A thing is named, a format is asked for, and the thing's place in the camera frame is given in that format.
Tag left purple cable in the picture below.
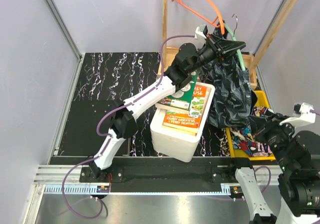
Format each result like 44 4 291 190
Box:
61 34 196 220

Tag orange plastic hanger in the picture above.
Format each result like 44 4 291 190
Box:
171 0 226 34

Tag yellow plastic bin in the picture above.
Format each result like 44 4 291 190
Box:
225 90 275 161

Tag orange book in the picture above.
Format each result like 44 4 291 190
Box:
162 84 212 136

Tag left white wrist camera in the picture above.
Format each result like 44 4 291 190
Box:
194 24 208 44

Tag wooden hanger rack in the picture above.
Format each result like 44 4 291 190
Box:
158 0 297 90

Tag white styrofoam box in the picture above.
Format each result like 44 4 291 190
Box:
150 82 215 163

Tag green plastic hanger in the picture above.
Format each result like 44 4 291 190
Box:
222 13 248 71

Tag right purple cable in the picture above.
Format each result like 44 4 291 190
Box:
253 107 320 195

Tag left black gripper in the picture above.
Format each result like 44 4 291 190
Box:
187 34 246 75

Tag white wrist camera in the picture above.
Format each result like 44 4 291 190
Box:
194 24 208 44
279 102 316 128

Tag purple cable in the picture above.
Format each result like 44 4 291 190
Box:
61 34 196 220
253 107 320 195

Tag black square plate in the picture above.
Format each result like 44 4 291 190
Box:
58 100 116 157

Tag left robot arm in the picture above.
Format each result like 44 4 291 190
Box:
89 34 246 182

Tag black marbled mat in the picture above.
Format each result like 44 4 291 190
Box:
72 52 230 157

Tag dark leaf print shorts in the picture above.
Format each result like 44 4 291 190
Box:
199 25 258 129

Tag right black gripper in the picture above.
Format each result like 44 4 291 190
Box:
247 110 297 170

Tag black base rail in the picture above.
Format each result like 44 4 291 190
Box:
48 155 258 194

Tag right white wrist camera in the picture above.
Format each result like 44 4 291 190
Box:
279 102 316 128

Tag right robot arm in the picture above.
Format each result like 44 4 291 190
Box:
227 113 320 224

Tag colourful comic print shorts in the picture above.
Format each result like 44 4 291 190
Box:
228 106 274 158

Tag green book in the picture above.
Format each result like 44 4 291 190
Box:
155 71 199 114

